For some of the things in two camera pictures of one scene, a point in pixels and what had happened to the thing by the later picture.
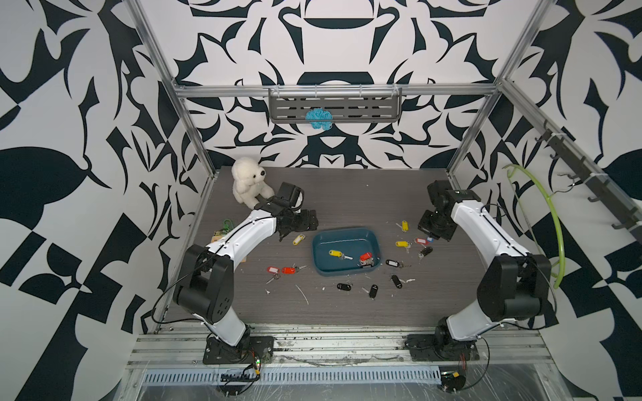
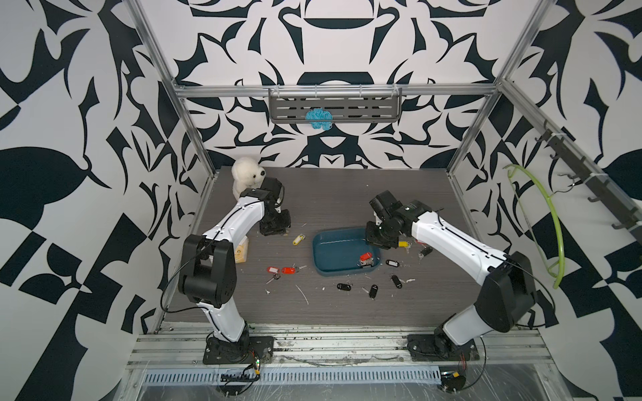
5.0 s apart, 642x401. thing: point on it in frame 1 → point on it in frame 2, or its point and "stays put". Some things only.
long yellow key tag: (298, 240) stays put
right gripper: (423, 225) → (370, 236)
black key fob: (374, 291) stays put
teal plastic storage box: (345, 250) stays put
